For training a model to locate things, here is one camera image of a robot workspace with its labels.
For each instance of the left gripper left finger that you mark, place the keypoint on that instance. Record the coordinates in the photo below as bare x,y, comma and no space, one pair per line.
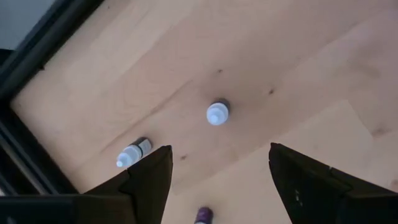
149,186

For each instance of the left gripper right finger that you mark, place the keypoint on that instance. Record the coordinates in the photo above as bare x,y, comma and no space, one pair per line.
304,186

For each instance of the small dark-label food coloring bottle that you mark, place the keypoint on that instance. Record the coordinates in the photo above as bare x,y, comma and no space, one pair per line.
217,112
133,152

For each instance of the small purple food coloring bottle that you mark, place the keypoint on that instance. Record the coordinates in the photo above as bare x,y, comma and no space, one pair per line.
204,216

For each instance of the black aluminium table frame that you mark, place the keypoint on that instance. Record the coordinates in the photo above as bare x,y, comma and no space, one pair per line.
37,49

